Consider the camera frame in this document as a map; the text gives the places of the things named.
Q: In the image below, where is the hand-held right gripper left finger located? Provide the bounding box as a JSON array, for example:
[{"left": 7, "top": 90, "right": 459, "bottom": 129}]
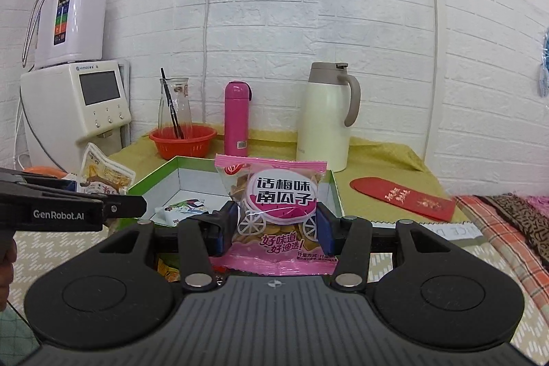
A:
[{"left": 92, "top": 202, "right": 239, "bottom": 290}]

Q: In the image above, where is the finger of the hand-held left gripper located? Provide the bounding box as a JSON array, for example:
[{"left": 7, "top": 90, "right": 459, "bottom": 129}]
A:
[
  {"left": 0, "top": 167, "right": 81, "bottom": 193},
  {"left": 102, "top": 194, "right": 148, "bottom": 220}
]

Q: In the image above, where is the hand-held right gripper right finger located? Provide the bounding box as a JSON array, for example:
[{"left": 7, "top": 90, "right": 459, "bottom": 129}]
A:
[{"left": 316, "top": 205, "right": 458, "bottom": 290}]

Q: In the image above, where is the yellow snack packet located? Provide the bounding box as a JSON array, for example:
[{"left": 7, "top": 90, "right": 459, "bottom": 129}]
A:
[{"left": 81, "top": 142, "right": 137, "bottom": 196}]

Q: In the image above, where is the pink snack packet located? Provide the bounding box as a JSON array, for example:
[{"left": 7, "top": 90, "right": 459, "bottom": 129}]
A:
[{"left": 214, "top": 154, "right": 339, "bottom": 276}]

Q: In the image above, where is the white cardboard box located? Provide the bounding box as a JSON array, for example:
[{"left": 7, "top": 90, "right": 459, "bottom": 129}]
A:
[{"left": 126, "top": 155, "right": 344, "bottom": 228}]

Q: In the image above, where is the person's left hand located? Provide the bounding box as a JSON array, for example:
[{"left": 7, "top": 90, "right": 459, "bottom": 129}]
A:
[{"left": 0, "top": 239, "right": 19, "bottom": 312}]

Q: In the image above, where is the orange round object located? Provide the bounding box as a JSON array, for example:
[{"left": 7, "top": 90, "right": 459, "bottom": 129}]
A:
[{"left": 22, "top": 166, "right": 65, "bottom": 178}]

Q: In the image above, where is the white snack packet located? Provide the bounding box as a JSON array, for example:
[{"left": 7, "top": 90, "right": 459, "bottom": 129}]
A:
[{"left": 155, "top": 199, "right": 207, "bottom": 226}]

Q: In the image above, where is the white water dispenser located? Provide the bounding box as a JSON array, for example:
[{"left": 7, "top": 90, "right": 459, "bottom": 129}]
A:
[{"left": 20, "top": 59, "right": 133, "bottom": 175}]

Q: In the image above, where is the small orange snack packet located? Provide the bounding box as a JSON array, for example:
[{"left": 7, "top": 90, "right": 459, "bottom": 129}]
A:
[{"left": 156, "top": 258, "right": 181, "bottom": 283}]

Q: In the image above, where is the red plastic basket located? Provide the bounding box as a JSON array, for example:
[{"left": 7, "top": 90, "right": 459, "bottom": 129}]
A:
[{"left": 149, "top": 125, "right": 218, "bottom": 161}]

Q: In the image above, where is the red envelope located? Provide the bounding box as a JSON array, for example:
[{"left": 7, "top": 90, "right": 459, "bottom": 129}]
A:
[{"left": 349, "top": 176, "right": 456, "bottom": 221}]

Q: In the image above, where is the yellow-green tablecloth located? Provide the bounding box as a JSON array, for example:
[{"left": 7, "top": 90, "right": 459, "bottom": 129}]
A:
[{"left": 107, "top": 121, "right": 469, "bottom": 226}]

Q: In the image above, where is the black stirring stick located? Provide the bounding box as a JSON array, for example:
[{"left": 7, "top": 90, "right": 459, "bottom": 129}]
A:
[{"left": 161, "top": 68, "right": 185, "bottom": 139}]

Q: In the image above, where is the cream thermal jug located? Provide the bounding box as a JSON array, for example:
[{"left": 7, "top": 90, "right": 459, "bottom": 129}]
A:
[{"left": 296, "top": 61, "right": 361, "bottom": 173}]

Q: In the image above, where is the pink thermos bottle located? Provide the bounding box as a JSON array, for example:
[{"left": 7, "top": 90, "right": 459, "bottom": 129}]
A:
[{"left": 224, "top": 81, "right": 253, "bottom": 157}]

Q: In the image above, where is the green cloth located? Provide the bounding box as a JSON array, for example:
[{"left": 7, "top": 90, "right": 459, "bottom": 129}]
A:
[{"left": 0, "top": 308, "right": 42, "bottom": 366}]

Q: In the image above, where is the white water purifier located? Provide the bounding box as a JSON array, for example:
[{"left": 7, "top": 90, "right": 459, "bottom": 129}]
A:
[{"left": 34, "top": 0, "right": 107, "bottom": 70}]

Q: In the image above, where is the plaid blanket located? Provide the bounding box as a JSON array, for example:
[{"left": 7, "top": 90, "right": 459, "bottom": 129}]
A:
[{"left": 455, "top": 194, "right": 549, "bottom": 328}]

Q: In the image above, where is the leopard print cloth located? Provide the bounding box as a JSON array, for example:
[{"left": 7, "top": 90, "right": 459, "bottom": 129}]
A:
[{"left": 479, "top": 192, "right": 549, "bottom": 269}]

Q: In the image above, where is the grey cable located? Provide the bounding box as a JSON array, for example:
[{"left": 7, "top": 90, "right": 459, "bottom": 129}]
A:
[{"left": 19, "top": 87, "right": 66, "bottom": 175}]

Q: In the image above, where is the metal flexible hose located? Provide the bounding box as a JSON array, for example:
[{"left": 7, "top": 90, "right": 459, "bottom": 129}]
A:
[{"left": 21, "top": 0, "right": 50, "bottom": 69}]

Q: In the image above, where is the white wall conduit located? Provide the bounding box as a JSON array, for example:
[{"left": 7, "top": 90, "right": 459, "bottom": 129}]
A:
[{"left": 426, "top": 0, "right": 443, "bottom": 161}]

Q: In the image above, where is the white wall cable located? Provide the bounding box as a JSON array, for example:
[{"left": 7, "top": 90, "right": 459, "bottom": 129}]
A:
[{"left": 201, "top": 0, "right": 216, "bottom": 125}]

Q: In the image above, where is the blue wall ornament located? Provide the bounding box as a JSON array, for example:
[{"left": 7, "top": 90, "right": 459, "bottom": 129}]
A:
[{"left": 538, "top": 27, "right": 549, "bottom": 98}]

